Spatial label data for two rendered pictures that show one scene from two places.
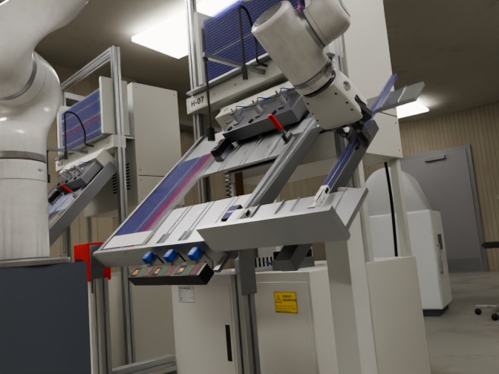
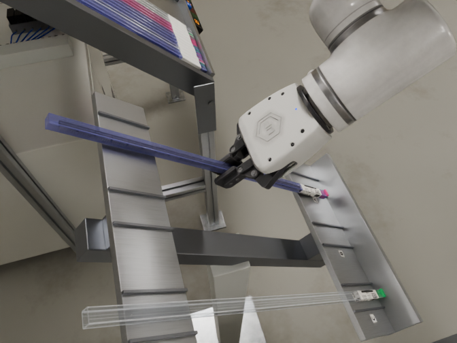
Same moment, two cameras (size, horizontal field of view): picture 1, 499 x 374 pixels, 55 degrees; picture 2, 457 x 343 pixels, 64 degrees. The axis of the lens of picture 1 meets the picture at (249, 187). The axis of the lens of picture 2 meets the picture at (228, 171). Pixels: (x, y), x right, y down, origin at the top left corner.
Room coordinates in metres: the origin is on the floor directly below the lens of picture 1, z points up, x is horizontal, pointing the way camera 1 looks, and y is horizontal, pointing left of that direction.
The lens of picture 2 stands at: (1.23, -0.09, 1.35)
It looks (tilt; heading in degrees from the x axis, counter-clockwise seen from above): 56 degrees down; 208
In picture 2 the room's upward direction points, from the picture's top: straight up
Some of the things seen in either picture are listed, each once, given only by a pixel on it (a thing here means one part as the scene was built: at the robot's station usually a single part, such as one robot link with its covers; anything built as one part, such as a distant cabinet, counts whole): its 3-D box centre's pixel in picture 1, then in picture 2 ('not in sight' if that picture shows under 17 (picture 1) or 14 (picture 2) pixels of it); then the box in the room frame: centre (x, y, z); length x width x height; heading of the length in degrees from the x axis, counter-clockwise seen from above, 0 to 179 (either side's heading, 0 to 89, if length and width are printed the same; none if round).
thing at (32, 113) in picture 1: (19, 107); not in sight; (0.89, 0.43, 1.00); 0.19 x 0.12 x 0.24; 178
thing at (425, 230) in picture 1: (402, 239); not in sight; (4.51, -1.39, 0.67); 0.72 x 0.59 x 1.34; 56
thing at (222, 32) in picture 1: (259, 31); not in sight; (1.74, -0.09, 1.52); 0.51 x 0.13 x 0.27; 44
